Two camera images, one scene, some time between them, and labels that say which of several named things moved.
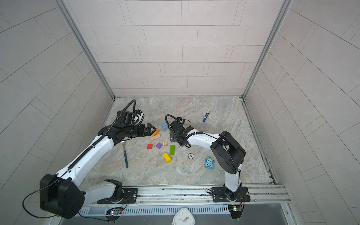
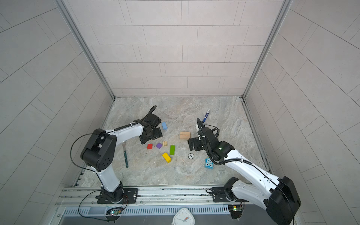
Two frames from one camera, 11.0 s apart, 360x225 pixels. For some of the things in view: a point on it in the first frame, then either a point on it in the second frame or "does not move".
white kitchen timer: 183,216 does not move
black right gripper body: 175,137 to 206,147
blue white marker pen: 206,115 does not move
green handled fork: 123,144 does not move
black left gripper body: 135,131 to 154,134
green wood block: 172,150 does not move
